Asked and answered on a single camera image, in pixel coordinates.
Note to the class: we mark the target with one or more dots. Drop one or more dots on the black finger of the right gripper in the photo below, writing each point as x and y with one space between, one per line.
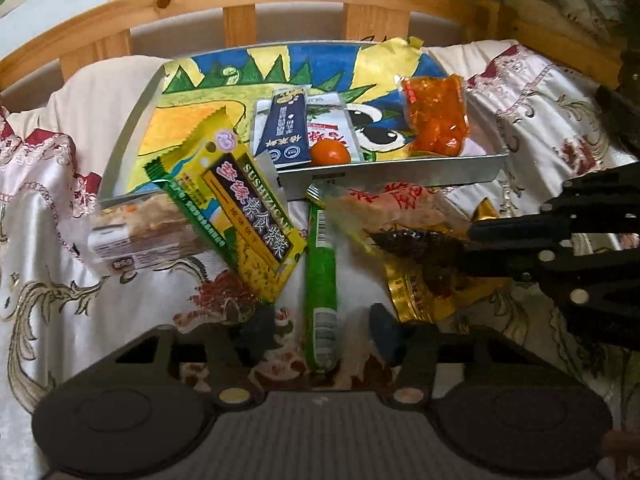
492 261
545 227

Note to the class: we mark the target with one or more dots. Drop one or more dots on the white green seaweed snack packet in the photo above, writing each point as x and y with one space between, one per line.
327 118

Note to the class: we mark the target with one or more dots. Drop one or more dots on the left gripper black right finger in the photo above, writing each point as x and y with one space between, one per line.
491 401

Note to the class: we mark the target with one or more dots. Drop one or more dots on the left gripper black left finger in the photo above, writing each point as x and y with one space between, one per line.
150 403

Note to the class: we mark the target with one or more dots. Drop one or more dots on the small orange mandarin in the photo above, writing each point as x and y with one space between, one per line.
329 152

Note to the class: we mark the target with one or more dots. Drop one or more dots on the silver tray with dinosaur drawing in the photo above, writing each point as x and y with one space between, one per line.
354 113

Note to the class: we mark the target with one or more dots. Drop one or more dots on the clear red-print peanut snack bag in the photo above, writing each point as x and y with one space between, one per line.
400 206

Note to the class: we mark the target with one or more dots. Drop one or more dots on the blue calcium milk powder sachet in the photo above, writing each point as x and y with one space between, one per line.
285 137

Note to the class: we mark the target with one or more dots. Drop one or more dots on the green sausage stick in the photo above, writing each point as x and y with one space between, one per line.
320 301

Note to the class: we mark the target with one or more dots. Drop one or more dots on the clear nut bar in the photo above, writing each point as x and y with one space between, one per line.
140 232

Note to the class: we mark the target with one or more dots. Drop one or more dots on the cream cushion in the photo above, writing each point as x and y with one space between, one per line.
72 137

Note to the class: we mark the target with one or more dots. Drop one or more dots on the orange jelly snack bag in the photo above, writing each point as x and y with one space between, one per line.
435 112

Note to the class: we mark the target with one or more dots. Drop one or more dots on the floral satin sofa cover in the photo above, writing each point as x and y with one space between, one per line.
58 317

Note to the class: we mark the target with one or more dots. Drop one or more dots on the gold foil snack bag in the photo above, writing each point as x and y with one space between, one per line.
420 250

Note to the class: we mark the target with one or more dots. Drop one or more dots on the yellow green sushi seaweed packet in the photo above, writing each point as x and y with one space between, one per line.
214 181

